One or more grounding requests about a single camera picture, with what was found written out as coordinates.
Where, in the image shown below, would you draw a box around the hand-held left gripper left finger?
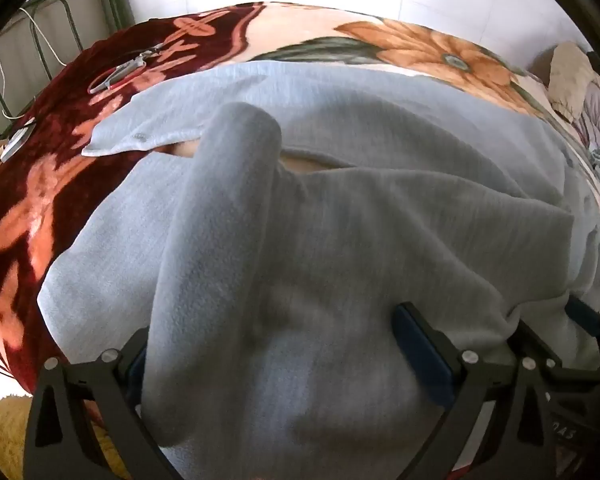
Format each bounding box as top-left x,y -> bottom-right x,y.
22,327 -> 181,480

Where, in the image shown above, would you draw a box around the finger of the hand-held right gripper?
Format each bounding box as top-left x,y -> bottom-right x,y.
565,295 -> 600,356
506,317 -> 600,387

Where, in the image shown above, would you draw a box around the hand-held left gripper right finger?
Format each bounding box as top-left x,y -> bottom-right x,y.
391,301 -> 558,480

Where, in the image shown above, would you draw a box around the grey pants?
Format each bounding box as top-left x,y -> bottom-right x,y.
37,60 -> 600,480

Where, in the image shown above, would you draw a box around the yellow fluffy rug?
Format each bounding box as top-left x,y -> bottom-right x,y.
0,392 -> 131,480

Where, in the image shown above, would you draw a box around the floral plush blanket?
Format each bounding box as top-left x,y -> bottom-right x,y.
0,2 -> 600,396

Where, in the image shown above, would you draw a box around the beige padded jacket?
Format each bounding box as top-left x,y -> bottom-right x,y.
550,42 -> 598,123

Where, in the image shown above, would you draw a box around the small grey device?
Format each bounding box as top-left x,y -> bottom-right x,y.
0,122 -> 37,163

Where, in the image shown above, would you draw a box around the red loop band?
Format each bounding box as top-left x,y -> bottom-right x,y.
92,62 -> 146,92

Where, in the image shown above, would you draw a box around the grey scissors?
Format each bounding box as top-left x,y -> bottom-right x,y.
89,49 -> 163,95

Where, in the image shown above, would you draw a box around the white cable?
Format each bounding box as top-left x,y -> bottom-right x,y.
0,5 -> 71,121

